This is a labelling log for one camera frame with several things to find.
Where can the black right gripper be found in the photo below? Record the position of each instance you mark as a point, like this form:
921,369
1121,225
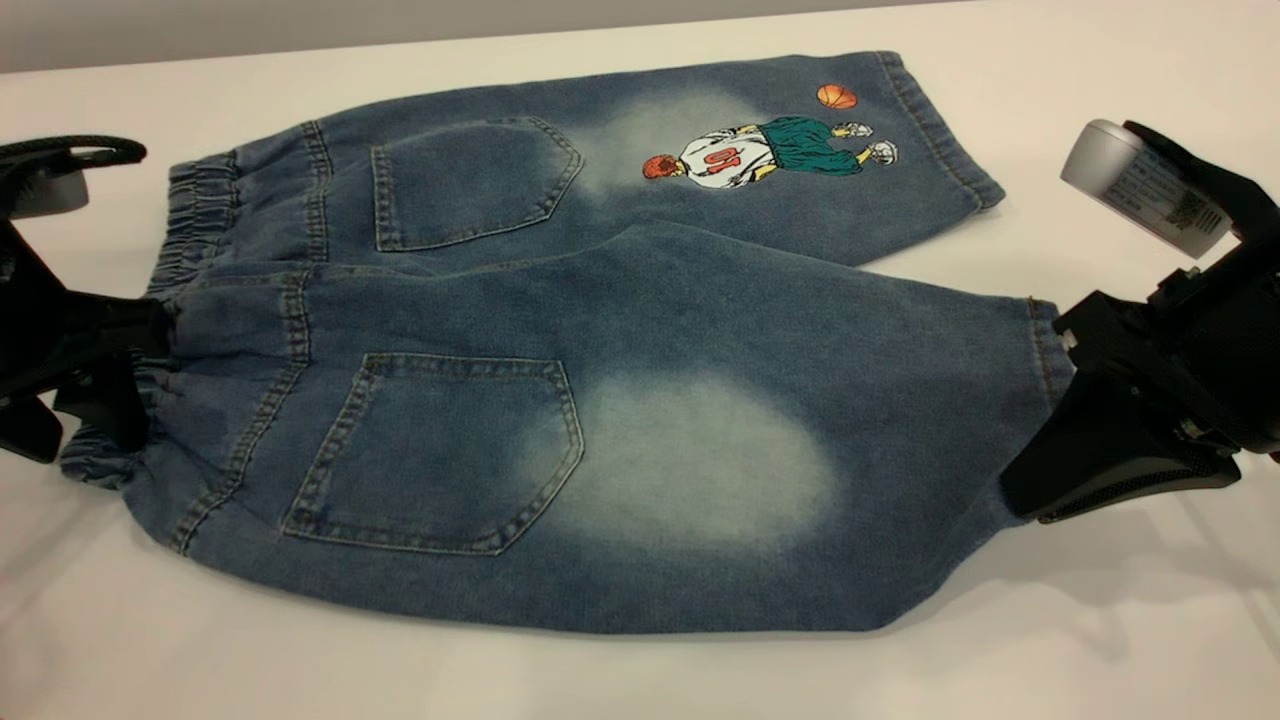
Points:
1220,340

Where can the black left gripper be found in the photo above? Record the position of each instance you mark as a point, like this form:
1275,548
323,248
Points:
25,320

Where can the blue denim pants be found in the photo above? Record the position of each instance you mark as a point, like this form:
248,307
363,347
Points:
700,330

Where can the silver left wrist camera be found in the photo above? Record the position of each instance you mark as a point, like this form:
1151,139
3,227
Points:
50,195

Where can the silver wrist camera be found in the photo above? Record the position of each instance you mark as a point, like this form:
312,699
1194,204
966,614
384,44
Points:
1130,180
50,195

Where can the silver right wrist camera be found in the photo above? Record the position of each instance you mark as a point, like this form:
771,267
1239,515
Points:
1130,180

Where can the black left camera bracket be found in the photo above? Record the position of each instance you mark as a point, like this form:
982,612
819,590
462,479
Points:
70,148

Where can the black camera bracket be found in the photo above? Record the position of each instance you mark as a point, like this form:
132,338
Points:
1235,190
70,148

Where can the black right camera bracket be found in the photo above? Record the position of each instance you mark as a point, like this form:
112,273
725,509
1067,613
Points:
1235,190

